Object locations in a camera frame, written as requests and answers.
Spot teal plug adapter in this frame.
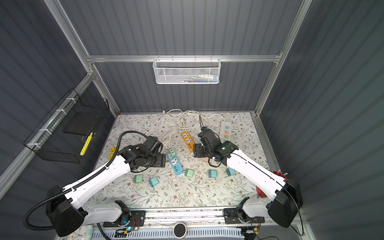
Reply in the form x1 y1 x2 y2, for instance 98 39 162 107
185 169 194 178
209 170 218 178
226 168 236 177
149 177 159 188

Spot green plug adapter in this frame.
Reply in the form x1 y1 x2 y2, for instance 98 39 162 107
170 149 176 158
134 175 144 184

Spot blue power strip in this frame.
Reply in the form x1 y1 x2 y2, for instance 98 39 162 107
166 152 184 176

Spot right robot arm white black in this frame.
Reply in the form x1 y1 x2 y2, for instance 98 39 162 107
193 127 303 228

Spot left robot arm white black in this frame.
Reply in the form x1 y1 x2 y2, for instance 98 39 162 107
23 131 166 237

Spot white power strip pastel sockets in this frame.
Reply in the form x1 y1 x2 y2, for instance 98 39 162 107
219 121 232 142

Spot yellow tube on mat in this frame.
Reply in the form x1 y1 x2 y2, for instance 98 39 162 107
109 147 116 161

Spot orange power strip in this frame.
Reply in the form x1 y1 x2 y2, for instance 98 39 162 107
181 131 195 153

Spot floral table mat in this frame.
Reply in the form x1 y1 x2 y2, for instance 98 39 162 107
89 114 259 209

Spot yellow marker in basket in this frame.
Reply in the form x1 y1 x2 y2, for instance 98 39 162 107
80 132 94 156

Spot red pen cup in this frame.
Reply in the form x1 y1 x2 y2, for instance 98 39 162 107
255 170 289 199

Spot black round speaker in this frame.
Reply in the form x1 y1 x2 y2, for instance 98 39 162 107
173 223 187 239

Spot white clock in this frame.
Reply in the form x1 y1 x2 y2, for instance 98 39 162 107
65 225 93 240

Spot white tangled power cable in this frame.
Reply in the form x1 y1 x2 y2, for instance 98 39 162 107
161 109 226 149

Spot black wire basket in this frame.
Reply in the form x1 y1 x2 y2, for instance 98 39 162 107
24 89 109 164

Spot white wire basket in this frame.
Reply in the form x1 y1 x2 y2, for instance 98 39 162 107
153 59 222 85

